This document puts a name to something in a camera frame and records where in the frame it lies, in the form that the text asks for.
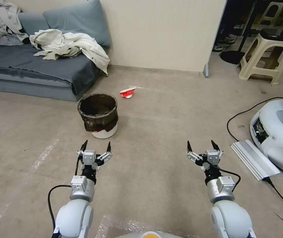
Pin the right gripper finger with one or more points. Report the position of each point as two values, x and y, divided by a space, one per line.
193 156
220 152

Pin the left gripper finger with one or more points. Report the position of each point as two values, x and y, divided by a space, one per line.
105 156
80 151

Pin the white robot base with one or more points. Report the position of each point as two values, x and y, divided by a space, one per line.
275 138

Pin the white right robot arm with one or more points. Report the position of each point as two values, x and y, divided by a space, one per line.
230 218

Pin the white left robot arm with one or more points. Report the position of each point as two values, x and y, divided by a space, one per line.
75 215

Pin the white trash can black bag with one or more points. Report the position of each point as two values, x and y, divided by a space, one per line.
99 116

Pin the crushed red paper cup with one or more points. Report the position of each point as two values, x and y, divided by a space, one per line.
127 93

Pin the clear plastic wrapper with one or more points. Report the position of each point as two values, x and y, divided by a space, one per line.
137 87

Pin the grey partition foot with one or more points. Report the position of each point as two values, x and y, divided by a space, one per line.
206 71

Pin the black round stand base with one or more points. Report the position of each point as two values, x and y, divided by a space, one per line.
232 57

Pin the beige plastic stool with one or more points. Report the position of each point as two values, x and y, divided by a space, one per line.
275 12
280 72

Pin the blue-grey sofa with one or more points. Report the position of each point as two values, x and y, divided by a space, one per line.
19 67

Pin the person's shoe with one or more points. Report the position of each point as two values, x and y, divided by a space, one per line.
217 47

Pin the crumpled white cloth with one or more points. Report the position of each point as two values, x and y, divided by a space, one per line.
69 44

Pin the black device on stool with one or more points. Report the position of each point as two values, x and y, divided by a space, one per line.
278 34

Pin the blue-grey sofa cushion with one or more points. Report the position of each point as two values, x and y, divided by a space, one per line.
81 19

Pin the pile of pale clothes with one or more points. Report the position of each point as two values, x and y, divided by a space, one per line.
2 17

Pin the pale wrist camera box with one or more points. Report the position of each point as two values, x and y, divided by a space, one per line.
212 156
89 157

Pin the silver aluminium rail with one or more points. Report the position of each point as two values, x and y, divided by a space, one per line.
255 160

